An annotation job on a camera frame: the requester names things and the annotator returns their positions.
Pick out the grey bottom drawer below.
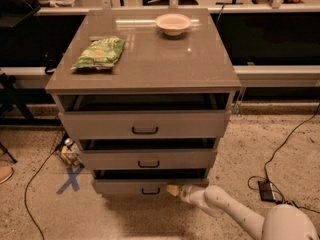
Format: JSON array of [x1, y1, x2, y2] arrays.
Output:
[[92, 168, 208, 196]]

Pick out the grey drawer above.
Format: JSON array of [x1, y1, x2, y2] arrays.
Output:
[[60, 93, 230, 140], [80, 138, 216, 170], [92, 168, 208, 196]]

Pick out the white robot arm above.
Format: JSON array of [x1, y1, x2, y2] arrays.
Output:
[[166, 184, 320, 240]]

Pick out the grey top drawer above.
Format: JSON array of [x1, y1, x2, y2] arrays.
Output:
[[60, 93, 230, 140]]

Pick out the grey middle drawer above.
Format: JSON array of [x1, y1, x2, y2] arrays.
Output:
[[80, 138, 216, 170]]

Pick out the grey drawer cabinet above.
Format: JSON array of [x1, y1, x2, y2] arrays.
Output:
[[45, 7, 242, 182]]

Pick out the black power adapter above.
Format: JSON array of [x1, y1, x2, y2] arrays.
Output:
[[258, 181, 275, 202]]

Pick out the blue tape cross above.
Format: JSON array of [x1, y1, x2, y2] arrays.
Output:
[[57, 165, 84, 195]]

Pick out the green chip bag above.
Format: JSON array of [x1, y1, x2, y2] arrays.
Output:
[[72, 36, 125, 70]]

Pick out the white bowl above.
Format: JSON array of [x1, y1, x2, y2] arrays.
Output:
[[155, 13, 191, 36]]

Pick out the shoe tip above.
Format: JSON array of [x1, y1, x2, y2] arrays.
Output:
[[0, 166, 14, 184]]

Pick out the black stand legs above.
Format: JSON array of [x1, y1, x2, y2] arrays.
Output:
[[0, 71, 63, 164]]

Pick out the wire basket with bottles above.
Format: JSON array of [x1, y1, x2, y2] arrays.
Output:
[[50, 130, 82, 166]]

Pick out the black floor cable left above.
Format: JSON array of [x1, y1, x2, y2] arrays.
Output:
[[23, 150, 58, 240]]

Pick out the black power cable right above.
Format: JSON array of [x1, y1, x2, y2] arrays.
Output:
[[247, 103, 320, 215]]

